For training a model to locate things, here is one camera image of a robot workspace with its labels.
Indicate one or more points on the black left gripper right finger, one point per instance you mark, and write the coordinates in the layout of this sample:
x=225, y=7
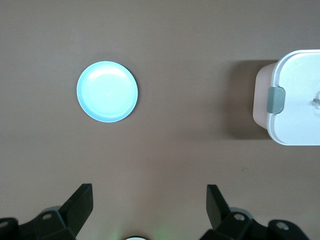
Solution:
x=220, y=215

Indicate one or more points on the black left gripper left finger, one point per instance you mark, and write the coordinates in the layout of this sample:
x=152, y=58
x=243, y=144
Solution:
x=67, y=215

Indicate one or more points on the white lidded storage box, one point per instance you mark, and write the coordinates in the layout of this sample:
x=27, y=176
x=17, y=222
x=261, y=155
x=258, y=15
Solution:
x=297, y=115

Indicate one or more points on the light blue round plate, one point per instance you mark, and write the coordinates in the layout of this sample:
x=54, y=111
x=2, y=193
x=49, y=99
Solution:
x=107, y=91

